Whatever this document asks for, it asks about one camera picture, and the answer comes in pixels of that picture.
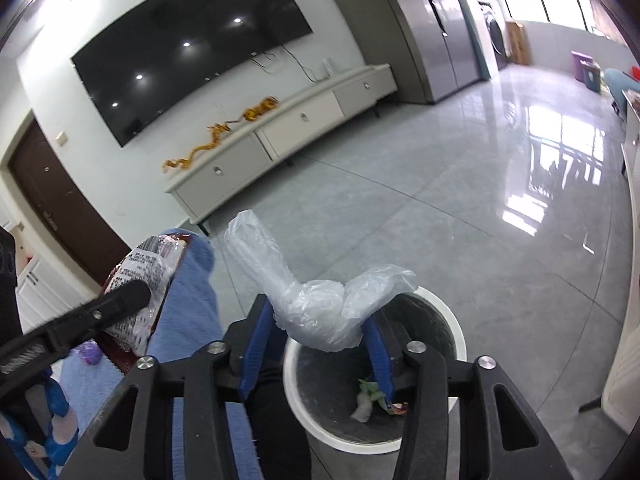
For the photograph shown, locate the white tissue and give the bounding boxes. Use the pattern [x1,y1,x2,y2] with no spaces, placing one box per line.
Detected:
[350,391,373,424]

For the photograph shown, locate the silver red text wrapper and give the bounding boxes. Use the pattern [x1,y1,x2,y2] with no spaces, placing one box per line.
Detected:
[96,232,190,374]

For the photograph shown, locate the clear white plastic bag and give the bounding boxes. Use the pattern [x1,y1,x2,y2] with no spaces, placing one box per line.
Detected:
[224,209,418,352]

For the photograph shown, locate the white round trash bin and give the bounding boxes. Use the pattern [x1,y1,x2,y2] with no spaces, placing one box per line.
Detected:
[283,287,466,455]

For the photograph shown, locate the blue white gloved left hand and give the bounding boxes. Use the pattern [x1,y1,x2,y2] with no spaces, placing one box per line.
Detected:
[1,374,79,479]

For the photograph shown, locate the small purple wrapper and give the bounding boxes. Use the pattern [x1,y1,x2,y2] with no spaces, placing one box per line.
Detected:
[74,339,103,366]

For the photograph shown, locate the white sideboard cabinet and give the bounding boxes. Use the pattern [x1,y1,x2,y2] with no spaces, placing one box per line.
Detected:
[580,90,639,434]

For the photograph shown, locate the blue fluffy bed cover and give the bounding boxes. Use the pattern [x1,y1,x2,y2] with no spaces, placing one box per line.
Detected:
[54,228,266,480]

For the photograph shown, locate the dark brown door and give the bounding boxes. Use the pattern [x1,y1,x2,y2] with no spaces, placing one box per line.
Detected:
[9,122,130,285]

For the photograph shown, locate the green crumpled wrapper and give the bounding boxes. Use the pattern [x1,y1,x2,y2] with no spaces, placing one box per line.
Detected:
[359,379,385,402]

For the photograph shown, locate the grey white TV cabinet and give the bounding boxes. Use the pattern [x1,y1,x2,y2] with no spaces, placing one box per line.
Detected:
[165,64,397,226]

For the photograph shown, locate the golden dragon ornament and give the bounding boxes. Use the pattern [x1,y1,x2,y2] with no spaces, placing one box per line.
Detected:
[162,122,231,174]

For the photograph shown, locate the golden tiger ornament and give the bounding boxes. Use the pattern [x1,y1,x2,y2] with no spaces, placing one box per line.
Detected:
[242,96,280,122]

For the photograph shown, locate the purple storage bin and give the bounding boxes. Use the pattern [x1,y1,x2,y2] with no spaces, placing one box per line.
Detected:
[570,51,593,82]

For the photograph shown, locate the cardboard box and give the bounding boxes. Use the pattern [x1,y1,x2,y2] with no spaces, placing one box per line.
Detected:
[506,21,530,65]

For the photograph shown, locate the grey steel refrigerator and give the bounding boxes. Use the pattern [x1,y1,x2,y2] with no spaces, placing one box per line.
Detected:
[334,0,484,104]

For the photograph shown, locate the washing machine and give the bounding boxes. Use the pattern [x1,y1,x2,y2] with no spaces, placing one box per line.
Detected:
[477,0,510,70]

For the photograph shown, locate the white wall cupboards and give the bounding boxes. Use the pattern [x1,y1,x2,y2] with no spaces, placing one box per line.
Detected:
[1,203,91,333]

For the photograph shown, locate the black wall television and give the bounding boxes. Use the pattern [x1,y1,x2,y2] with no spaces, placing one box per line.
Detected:
[72,0,312,145]

